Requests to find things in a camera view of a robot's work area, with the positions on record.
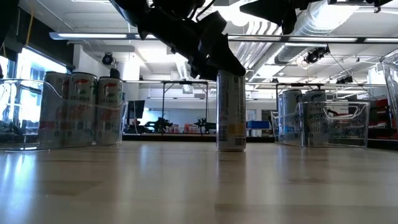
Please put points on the silver ceiling duct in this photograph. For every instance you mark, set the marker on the silver ceiling duct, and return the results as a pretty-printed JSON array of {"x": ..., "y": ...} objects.
[{"x": 311, "y": 25}]

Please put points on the black frame background table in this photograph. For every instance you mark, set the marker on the black frame background table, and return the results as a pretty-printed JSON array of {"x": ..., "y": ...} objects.
[
  {"x": 163, "y": 102},
  {"x": 295, "y": 84}
]

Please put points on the dome security camera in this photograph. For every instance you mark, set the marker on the dome security camera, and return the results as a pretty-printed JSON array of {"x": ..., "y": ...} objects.
[{"x": 107, "y": 59}]

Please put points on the clear plastic bin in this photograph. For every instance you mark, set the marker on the clear plastic bin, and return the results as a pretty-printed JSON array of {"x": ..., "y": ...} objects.
[
  {"x": 18, "y": 118},
  {"x": 348, "y": 130},
  {"x": 392, "y": 81}
]

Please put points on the large bright window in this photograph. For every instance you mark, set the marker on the large bright window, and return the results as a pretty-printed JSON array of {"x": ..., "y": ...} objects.
[{"x": 34, "y": 65}]

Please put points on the blue storage bins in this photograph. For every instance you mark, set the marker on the blue storage bins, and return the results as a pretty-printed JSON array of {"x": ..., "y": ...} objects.
[{"x": 258, "y": 124}]

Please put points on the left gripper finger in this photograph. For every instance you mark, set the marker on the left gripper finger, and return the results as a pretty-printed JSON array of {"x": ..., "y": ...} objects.
[
  {"x": 224, "y": 59},
  {"x": 203, "y": 70}
]

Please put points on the black computer monitor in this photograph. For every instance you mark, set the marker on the black computer monitor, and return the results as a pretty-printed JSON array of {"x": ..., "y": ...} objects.
[{"x": 138, "y": 109}]

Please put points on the white ceiling lamp panel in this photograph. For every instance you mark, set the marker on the white ceiling lamp panel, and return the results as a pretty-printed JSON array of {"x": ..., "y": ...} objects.
[{"x": 234, "y": 20}]

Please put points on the long ceiling light strip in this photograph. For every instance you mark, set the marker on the long ceiling light strip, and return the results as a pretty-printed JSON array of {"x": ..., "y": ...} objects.
[
  {"x": 258, "y": 38},
  {"x": 323, "y": 39},
  {"x": 381, "y": 40},
  {"x": 93, "y": 35}
]

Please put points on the red tool cabinet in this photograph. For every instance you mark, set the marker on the red tool cabinet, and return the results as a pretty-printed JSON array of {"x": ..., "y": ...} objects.
[{"x": 385, "y": 104}]

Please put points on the black track spotlight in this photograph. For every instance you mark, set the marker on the black track spotlight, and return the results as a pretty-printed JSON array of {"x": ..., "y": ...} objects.
[
  {"x": 345, "y": 80},
  {"x": 315, "y": 55}
]

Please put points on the black background robot arm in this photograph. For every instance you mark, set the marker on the black background robot arm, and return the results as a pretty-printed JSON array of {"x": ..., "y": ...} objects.
[
  {"x": 160, "y": 124},
  {"x": 205, "y": 125}
]

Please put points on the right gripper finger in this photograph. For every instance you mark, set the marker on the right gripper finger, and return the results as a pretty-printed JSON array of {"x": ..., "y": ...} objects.
[{"x": 273, "y": 11}]

